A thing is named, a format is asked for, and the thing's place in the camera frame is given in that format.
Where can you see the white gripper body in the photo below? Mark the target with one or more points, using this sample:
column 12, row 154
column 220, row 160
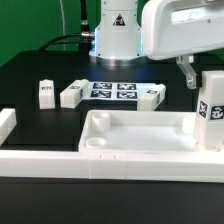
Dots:
column 172, row 28

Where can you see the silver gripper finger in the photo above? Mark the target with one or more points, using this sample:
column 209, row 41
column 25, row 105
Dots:
column 184, row 62

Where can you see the white desk top tray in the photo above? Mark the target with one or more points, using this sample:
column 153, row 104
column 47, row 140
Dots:
column 141, row 132

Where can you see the fiducial marker sheet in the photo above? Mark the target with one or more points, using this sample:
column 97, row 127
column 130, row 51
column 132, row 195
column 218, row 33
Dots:
column 117, row 91

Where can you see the white front fence bar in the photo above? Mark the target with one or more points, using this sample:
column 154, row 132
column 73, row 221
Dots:
column 193, row 167

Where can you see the white left fence block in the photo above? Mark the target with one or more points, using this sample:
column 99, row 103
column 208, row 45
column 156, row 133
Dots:
column 7, row 123

